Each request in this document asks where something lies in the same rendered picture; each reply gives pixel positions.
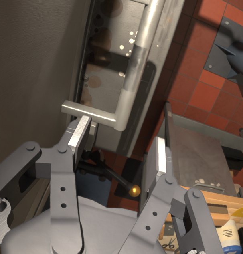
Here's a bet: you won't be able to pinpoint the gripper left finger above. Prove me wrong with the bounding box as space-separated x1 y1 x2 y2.
0 115 93 254

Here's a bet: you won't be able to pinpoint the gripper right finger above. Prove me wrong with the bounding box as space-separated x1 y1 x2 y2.
117 136 225 254

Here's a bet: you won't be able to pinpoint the black lever with brass ball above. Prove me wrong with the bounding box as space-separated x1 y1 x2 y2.
79 151 141 198

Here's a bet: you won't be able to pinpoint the steel oven door with window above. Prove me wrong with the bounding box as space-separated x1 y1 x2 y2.
73 0 186 158

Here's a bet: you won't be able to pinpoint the grey-brown oven body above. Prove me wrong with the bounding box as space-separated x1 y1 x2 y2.
0 0 94 225

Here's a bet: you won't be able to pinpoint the dark blue box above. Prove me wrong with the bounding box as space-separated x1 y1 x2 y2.
75 169 112 200

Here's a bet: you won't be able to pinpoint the grey steel trolley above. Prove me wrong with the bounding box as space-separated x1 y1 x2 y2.
158 101 243 199

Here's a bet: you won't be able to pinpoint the wooden brush with dark bristles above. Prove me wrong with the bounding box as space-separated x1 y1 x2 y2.
207 202 230 227

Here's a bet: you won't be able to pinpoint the black box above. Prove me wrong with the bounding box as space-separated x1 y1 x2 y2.
221 145 243 172

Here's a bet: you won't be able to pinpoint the white bottle with blue cap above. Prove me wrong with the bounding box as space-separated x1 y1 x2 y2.
215 220 243 254

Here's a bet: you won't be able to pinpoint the yellow scraper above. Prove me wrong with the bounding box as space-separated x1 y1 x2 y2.
230 206 243 219

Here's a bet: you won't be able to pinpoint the black-handled scissors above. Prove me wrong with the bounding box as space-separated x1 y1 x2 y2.
160 236 176 250

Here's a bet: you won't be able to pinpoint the brushed steel door handle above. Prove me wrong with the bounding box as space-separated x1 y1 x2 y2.
61 0 166 131

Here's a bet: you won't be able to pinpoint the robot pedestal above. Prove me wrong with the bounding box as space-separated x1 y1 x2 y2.
203 16 243 89

